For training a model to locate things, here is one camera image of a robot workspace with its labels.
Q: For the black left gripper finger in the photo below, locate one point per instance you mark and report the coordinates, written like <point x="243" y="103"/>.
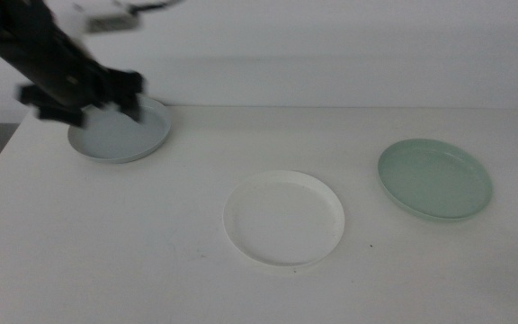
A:
<point x="61" y="115"/>
<point x="131" y="107"/>

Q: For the grey shallow bowl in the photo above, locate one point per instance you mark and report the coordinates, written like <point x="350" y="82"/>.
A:
<point x="115" y="139"/>

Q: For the white shallow bowl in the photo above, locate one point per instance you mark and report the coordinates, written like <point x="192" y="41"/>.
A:
<point x="283" y="218"/>

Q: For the green shallow bowl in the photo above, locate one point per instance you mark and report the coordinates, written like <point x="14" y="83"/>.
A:
<point x="435" y="180"/>

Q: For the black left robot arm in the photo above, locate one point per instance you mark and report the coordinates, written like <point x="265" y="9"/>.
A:
<point x="20" y="40"/>

